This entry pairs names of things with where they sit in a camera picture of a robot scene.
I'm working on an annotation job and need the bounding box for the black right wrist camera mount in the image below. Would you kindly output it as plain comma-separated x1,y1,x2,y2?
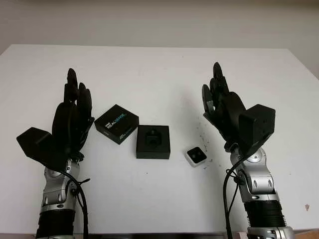
238,104,276,156

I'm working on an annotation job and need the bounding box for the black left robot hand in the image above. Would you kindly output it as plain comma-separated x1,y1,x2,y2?
51,67,97,161

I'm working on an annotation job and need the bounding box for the small silver depth camera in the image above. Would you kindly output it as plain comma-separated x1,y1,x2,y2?
183,147,207,168

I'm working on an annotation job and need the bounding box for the black RealSense box lid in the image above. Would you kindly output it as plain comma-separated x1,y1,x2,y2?
94,104,139,145

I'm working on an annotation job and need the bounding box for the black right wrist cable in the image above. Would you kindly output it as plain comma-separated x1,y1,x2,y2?
222,154,247,239

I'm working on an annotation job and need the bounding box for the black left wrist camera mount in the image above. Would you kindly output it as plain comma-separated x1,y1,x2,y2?
16,126,69,168

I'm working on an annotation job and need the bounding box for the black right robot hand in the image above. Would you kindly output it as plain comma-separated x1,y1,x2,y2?
201,62,250,152

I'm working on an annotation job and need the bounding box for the black camera box base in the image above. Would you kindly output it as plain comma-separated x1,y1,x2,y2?
136,125,171,160

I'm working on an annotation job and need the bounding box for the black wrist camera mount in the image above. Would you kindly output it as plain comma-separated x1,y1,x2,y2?
238,104,276,156
16,126,69,168

